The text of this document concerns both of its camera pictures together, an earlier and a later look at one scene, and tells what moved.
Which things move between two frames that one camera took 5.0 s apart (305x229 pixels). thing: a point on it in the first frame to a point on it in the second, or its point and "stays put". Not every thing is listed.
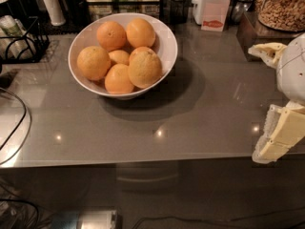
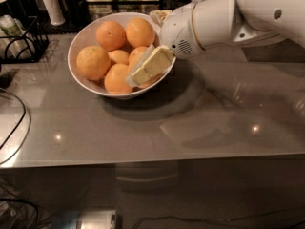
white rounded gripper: [293, 71] to [177, 32]
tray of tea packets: [109, 0] stays put
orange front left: [93, 62] stays put
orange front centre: [117, 79] stays put
